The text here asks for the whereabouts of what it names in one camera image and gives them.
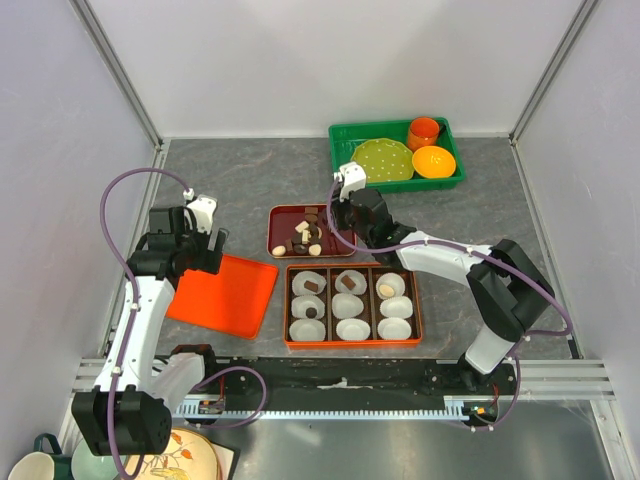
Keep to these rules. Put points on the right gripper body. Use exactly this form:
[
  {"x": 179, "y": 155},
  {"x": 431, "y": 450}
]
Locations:
[{"x": 343, "y": 220}]

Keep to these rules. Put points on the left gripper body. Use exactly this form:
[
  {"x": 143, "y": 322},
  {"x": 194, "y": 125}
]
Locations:
[{"x": 186, "y": 243}]

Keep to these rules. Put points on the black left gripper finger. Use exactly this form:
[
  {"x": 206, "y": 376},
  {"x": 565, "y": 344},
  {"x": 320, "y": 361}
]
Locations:
[
  {"x": 215, "y": 255},
  {"x": 201, "y": 253}
]

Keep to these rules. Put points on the orange box lid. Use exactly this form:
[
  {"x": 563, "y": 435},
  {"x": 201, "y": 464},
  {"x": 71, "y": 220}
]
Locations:
[{"x": 234, "y": 301}]

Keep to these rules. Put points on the brown square chocolate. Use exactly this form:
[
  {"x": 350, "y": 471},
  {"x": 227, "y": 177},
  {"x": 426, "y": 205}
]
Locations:
[{"x": 348, "y": 283}]

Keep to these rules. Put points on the dark red lacquer tray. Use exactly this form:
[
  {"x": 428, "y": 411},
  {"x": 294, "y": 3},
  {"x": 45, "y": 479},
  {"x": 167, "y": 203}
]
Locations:
[{"x": 303, "y": 224}]

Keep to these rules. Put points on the white oval chocolate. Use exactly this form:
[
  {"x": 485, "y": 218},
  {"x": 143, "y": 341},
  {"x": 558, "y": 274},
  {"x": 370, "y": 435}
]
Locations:
[{"x": 385, "y": 290}]

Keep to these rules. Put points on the brown bar chocolate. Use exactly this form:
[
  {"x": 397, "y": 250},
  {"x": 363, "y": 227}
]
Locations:
[{"x": 313, "y": 287}]

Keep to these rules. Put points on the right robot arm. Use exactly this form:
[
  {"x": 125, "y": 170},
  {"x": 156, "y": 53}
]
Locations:
[{"x": 468, "y": 250}]

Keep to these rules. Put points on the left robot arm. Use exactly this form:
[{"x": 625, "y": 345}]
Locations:
[{"x": 129, "y": 407}]

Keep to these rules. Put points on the white triangular chocolate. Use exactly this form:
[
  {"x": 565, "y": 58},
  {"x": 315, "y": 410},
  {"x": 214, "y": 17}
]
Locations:
[{"x": 315, "y": 250}]

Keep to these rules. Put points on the white round chocolate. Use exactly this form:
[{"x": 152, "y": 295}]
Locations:
[{"x": 279, "y": 251}]

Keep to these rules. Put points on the orange chocolate box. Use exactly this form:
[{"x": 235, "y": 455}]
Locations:
[{"x": 371, "y": 313}]

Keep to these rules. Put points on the yellow-green dotted plate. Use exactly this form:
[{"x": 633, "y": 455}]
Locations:
[{"x": 384, "y": 160}]

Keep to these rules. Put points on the white paper cup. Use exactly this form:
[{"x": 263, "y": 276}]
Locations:
[
  {"x": 353, "y": 329},
  {"x": 300, "y": 303},
  {"x": 397, "y": 307},
  {"x": 346, "y": 306},
  {"x": 299, "y": 279},
  {"x": 357, "y": 277},
  {"x": 307, "y": 330},
  {"x": 393, "y": 280},
  {"x": 394, "y": 328}
]

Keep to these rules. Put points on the green plastic bin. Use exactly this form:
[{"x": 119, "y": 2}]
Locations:
[{"x": 344, "y": 138}]

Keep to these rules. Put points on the orange bowl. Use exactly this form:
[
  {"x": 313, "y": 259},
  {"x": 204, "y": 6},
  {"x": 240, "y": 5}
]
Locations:
[{"x": 434, "y": 162}]

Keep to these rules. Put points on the orange cup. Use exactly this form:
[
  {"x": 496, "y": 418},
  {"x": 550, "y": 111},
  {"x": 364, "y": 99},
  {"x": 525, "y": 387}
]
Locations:
[{"x": 423, "y": 131}]

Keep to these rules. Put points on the floral decorated plate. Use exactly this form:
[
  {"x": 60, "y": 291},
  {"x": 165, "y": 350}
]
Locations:
[{"x": 188, "y": 455}]

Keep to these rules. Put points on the pale green bowl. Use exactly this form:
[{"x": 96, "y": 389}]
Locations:
[{"x": 86, "y": 466}]

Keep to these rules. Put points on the dark green mug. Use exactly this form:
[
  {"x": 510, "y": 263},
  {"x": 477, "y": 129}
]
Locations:
[{"x": 49, "y": 445}]

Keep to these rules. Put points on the white mug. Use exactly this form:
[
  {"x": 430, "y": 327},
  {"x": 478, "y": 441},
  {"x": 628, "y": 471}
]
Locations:
[{"x": 33, "y": 466}]

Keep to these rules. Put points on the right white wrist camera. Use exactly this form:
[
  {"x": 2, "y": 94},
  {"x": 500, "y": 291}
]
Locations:
[{"x": 350, "y": 177}]

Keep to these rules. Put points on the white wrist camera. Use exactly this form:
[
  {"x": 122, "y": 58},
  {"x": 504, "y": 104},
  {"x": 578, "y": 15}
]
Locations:
[
  {"x": 350, "y": 177},
  {"x": 200, "y": 211}
]

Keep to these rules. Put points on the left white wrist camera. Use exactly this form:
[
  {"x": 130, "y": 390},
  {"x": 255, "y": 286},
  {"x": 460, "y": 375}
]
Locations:
[{"x": 200, "y": 211}]

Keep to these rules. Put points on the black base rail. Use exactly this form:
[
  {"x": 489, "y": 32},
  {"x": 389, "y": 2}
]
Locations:
[{"x": 339, "y": 387}]

